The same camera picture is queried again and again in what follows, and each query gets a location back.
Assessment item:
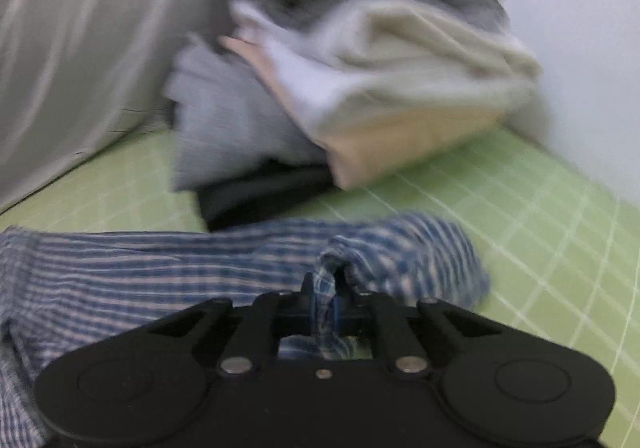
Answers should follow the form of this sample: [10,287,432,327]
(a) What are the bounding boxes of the folded grey and cream clothes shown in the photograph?
[164,0,541,231]

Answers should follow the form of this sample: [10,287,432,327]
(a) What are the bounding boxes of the blue plaid shirt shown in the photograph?
[1,213,489,447]

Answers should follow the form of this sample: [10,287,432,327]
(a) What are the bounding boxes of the green grid mat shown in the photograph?
[1,130,639,447]

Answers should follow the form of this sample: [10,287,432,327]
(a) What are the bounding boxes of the white printed carrot sheet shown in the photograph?
[1,0,220,208]

